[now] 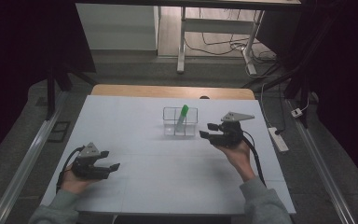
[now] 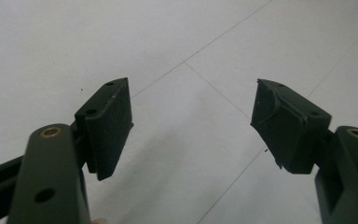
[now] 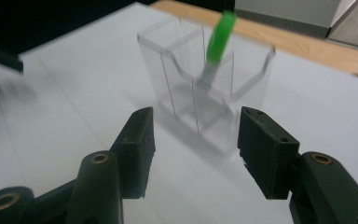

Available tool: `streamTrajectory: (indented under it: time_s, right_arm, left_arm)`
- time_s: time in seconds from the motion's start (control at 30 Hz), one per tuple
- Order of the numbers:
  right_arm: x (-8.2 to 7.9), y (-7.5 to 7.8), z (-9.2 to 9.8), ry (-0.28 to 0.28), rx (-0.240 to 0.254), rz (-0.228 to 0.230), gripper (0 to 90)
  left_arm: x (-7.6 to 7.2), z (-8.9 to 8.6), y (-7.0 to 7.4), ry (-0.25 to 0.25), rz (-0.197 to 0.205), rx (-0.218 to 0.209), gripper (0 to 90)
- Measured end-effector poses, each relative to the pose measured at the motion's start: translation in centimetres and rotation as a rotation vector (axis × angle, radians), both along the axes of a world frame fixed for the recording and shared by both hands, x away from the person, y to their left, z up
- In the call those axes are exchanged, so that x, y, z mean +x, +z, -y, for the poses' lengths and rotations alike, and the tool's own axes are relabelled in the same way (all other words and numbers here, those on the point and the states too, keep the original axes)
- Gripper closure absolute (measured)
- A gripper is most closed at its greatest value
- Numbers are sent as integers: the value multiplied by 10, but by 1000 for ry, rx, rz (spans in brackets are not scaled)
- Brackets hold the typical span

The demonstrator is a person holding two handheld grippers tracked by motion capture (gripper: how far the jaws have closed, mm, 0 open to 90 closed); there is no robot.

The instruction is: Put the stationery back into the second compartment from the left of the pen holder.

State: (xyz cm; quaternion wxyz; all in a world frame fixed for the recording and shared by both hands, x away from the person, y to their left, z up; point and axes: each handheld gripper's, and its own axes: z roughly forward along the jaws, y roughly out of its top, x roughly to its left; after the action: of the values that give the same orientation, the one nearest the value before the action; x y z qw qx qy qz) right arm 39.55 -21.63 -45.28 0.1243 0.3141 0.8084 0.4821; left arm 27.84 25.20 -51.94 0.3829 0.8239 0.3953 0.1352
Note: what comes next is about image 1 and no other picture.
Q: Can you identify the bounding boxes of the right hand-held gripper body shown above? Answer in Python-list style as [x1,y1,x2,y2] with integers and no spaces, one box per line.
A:
[209,111,256,148]

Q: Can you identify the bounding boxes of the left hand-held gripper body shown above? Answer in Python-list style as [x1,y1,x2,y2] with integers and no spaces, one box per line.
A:
[71,142,112,180]

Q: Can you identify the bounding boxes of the clear acrylic pen holder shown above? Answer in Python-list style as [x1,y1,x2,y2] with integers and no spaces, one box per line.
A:
[162,105,200,137]

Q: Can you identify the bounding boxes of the green highlighter pen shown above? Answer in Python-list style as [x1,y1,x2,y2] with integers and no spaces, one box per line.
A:
[174,104,190,132]

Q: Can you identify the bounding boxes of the person's left hand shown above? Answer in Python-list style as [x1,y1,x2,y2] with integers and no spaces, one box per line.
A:
[60,164,103,196]

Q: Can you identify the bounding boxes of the person's right hand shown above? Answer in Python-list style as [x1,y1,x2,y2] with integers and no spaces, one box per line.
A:
[213,139,257,184]

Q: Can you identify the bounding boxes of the white table cover sheet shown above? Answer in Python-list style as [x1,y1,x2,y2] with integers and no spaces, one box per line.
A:
[39,94,296,217]

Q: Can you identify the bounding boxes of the white power strip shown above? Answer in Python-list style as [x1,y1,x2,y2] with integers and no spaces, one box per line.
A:
[267,126,290,153]

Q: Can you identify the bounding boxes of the small white adapter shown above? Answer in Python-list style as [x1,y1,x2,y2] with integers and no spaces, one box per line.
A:
[290,107,304,119]

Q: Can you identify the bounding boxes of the black metal stand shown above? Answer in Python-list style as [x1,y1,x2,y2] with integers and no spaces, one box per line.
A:
[44,60,98,121]

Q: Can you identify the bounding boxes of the white cabinet panel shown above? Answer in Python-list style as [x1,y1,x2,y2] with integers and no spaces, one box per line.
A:
[76,3,160,51]

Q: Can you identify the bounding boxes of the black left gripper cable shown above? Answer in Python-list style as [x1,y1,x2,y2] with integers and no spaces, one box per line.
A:
[55,145,85,194]

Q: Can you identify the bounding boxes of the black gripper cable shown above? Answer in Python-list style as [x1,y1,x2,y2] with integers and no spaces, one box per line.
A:
[55,145,85,194]
[241,130,268,188]

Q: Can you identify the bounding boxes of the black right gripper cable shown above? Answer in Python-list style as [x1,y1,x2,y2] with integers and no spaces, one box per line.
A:
[241,130,268,188]

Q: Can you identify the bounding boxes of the white power cable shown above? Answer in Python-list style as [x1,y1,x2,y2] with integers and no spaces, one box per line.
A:
[259,81,276,129]

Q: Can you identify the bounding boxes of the aluminium rail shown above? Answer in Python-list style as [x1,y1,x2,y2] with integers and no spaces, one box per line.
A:
[283,97,357,224]
[0,91,70,224]

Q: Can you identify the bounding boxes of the black floor cable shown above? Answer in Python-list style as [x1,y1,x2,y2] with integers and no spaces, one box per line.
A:
[184,7,278,63]

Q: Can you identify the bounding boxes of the white desk frame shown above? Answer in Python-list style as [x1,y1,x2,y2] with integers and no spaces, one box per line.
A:
[176,6,266,77]

